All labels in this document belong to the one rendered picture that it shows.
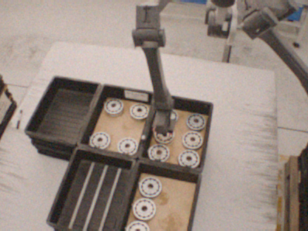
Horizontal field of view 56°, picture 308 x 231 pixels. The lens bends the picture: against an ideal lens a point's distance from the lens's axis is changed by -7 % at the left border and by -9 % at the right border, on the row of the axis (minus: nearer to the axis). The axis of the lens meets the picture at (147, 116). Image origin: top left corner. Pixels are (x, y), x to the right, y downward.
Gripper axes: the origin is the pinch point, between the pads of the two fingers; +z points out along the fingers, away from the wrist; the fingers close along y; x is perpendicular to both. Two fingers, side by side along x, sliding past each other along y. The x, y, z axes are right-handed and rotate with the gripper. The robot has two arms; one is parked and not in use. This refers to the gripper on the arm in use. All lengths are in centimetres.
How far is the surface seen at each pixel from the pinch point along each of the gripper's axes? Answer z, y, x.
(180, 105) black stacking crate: -0.8, 4.4, 18.9
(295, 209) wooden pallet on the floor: 73, 97, 4
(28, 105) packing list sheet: 16, -89, 10
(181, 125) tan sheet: 4.0, 7.3, 9.8
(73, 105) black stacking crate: 4, -53, 8
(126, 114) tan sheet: 3.8, -22.5, 9.6
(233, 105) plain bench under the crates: 17, 34, 40
